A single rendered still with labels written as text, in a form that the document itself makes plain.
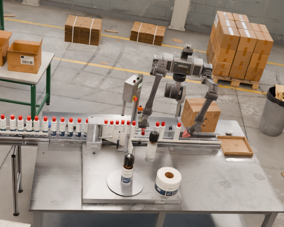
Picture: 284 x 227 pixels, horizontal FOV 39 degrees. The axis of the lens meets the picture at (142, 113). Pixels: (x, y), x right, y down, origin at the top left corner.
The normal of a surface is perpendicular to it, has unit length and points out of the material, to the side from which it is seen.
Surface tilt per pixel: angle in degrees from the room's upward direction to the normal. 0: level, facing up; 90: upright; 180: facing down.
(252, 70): 87
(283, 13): 90
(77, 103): 0
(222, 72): 92
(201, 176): 0
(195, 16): 90
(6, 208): 0
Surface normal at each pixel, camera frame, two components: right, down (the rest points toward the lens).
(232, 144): 0.15, -0.82
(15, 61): 0.04, 0.56
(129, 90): -0.47, 0.43
